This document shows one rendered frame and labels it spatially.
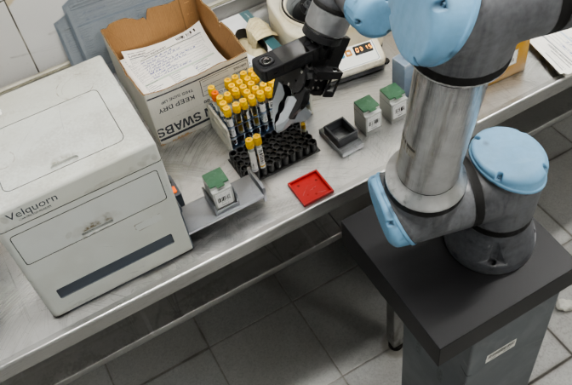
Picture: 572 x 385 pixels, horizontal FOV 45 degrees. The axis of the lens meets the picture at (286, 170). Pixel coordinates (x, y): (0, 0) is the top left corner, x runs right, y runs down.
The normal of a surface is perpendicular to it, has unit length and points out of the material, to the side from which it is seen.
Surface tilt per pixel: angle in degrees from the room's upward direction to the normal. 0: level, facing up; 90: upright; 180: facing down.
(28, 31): 90
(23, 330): 0
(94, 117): 0
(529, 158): 9
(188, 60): 2
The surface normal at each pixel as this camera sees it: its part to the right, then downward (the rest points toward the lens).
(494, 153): 0.04, -0.65
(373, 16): 0.25, 0.60
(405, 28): -0.96, 0.19
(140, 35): 0.49, 0.58
